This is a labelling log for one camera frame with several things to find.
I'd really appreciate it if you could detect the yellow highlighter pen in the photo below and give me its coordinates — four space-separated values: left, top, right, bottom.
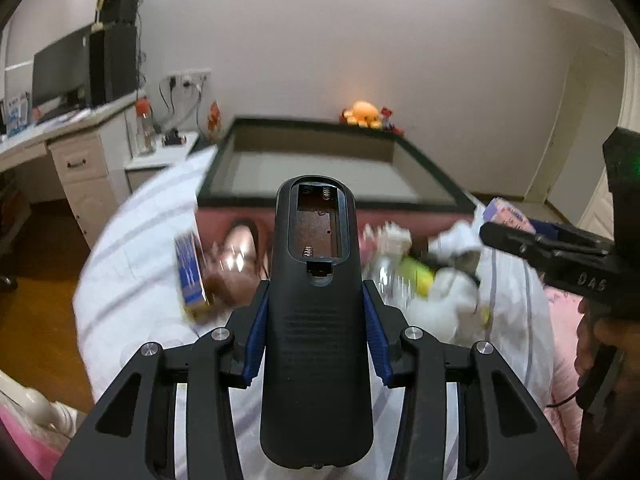
398 257 435 297

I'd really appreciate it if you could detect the rose gold metal cup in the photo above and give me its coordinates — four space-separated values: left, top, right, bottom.
204 244 262 308

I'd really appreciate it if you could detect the orange snack bag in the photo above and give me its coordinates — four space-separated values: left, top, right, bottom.
206 101 222 144

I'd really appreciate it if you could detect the white bedside cabinet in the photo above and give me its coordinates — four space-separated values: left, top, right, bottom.
125 131 200 192

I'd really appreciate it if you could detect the wall power strip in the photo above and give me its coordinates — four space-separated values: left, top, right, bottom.
167 68 212 88

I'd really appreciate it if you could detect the plastic bottle orange cap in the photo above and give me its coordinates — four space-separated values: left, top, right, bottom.
134 98 156 155

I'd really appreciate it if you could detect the pink pillow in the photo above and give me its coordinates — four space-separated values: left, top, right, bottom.
544 286 582 463

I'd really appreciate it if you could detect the black speaker box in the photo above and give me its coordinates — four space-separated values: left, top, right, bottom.
99 0 139 24

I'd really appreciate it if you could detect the black remote control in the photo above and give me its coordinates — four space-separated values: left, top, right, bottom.
260 176 373 469

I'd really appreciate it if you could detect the red storage crate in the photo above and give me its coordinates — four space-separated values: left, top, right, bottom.
368 107 405 136

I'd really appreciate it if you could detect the orange octopus plush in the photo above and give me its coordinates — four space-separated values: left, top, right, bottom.
341 101 382 129

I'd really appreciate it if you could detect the black computer tower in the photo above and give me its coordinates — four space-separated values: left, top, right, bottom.
88 23 138 108

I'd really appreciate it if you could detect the clear glass jar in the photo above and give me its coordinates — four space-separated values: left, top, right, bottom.
369 254 414 310

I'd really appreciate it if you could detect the white desk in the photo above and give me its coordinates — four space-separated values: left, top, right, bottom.
1 90 144 246

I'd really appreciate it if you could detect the white block toy figure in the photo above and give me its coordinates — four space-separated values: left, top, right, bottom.
359 222 412 272

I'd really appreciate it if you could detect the round bed striped sheet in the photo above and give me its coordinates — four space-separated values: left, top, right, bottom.
71 146 557 480

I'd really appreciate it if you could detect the person's right hand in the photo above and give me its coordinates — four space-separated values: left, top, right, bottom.
574 298 639 411

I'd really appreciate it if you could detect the blue card box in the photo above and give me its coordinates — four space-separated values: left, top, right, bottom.
175 232 212 322

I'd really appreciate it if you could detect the black computer monitor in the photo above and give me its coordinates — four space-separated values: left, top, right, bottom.
32 25 91 107

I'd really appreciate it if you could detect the pink box with black rim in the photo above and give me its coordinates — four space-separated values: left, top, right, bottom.
195 117 475 292

